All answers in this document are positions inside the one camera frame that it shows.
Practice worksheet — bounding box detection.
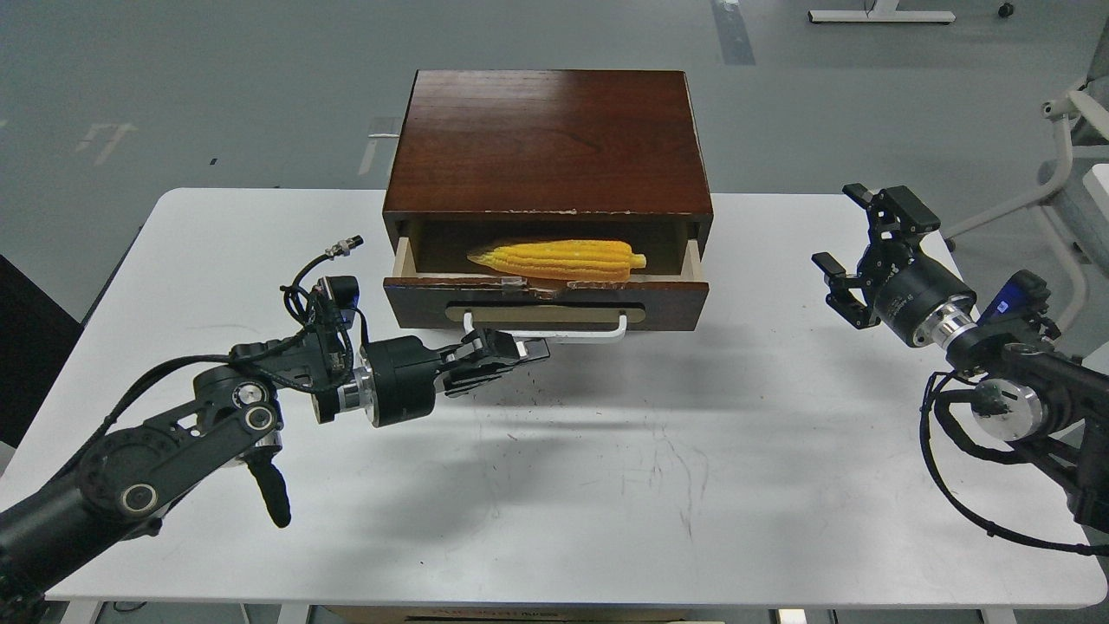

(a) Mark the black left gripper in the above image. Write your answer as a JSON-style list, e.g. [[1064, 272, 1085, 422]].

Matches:
[[350, 328, 550, 429]]

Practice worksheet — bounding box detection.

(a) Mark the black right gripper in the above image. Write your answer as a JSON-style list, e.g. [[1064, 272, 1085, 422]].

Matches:
[[812, 183, 977, 350]]

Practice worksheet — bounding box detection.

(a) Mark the wooden drawer with white handle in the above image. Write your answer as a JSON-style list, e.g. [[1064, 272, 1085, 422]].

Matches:
[[383, 237, 710, 342]]

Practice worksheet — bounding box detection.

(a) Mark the yellow corn cob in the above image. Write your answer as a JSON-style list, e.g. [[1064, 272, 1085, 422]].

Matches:
[[466, 238, 648, 282]]

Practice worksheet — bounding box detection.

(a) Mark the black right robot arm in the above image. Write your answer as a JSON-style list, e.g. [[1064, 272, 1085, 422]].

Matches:
[[812, 183, 1108, 556]]

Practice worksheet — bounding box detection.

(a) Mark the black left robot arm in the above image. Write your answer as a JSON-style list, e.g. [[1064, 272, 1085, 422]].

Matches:
[[3, 236, 550, 621]]

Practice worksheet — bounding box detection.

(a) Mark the dark wooden cabinet box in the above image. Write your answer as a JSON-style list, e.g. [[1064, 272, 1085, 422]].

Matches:
[[383, 68, 714, 248]]

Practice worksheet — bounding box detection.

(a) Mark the white table base background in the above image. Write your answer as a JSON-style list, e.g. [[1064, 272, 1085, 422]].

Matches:
[[807, 1, 957, 25]]

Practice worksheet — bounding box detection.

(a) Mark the white frame stand right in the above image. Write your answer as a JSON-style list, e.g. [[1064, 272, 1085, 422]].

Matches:
[[940, 17, 1109, 330]]

